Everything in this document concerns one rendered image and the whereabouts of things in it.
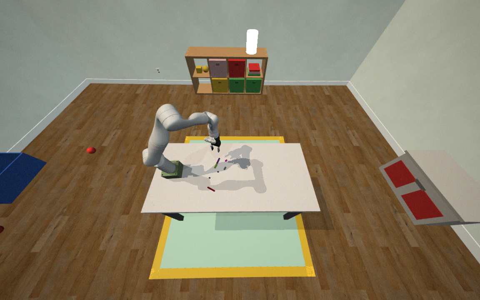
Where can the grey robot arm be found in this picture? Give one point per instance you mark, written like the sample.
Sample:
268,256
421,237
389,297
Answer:
171,120

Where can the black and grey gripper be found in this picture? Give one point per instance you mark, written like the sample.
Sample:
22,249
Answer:
214,139

